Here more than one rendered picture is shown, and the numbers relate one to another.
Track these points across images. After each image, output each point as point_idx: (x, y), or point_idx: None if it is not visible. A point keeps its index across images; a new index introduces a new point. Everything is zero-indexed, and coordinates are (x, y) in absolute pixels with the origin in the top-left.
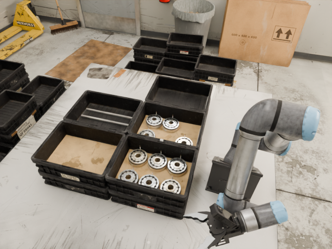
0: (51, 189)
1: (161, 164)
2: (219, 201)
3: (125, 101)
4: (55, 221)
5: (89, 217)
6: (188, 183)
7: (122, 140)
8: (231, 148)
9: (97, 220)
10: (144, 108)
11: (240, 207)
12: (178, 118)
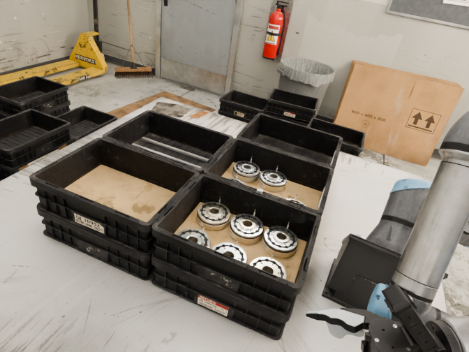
0: (51, 246)
1: (252, 232)
2: (381, 298)
3: (206, 135)
4: (41, 299)
5: (105, 305)
6: (306, 265)
7: (192, 180)
8: (384, 223)
9: (118, 312)
10: (233, 149)
11: (429, 317)
12: (285, 174)
